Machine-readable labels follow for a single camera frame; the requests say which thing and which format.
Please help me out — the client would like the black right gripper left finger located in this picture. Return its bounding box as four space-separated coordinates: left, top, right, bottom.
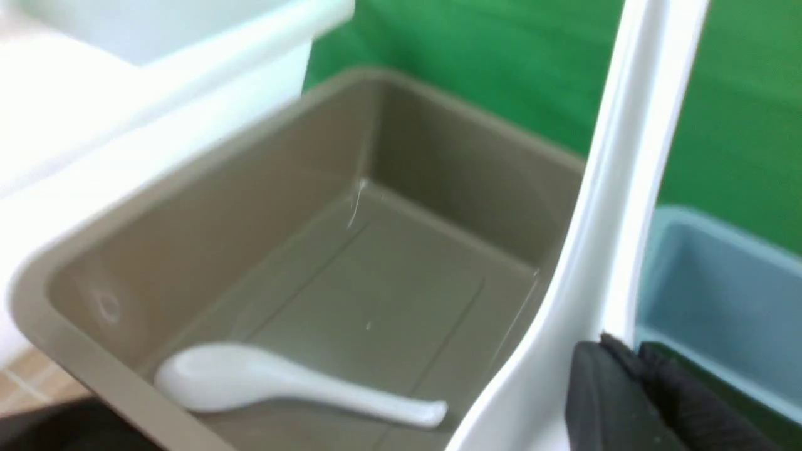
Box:
565 334 687 450

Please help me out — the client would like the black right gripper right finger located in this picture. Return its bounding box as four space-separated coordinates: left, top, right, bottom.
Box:
639 343 801 450

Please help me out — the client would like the white ceramic spoon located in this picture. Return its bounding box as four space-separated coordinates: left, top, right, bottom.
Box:
447 1 709 450

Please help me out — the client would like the blue plastic bin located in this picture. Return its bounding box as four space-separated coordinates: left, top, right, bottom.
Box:
635 206 801 422

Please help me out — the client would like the green cloth backdrop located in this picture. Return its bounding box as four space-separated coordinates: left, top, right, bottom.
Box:
305 1 801 254

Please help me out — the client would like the olive brown plastic bin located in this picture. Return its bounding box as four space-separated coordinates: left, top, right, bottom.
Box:
11 69 585 450

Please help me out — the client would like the white spoon in bin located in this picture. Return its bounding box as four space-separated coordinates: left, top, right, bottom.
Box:
153 342 449 429

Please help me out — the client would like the black plastic tray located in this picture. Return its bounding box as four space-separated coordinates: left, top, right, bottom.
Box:
1 397 162 450

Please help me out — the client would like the large white plastic tub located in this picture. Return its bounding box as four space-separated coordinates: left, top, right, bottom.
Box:
2 1 356 366

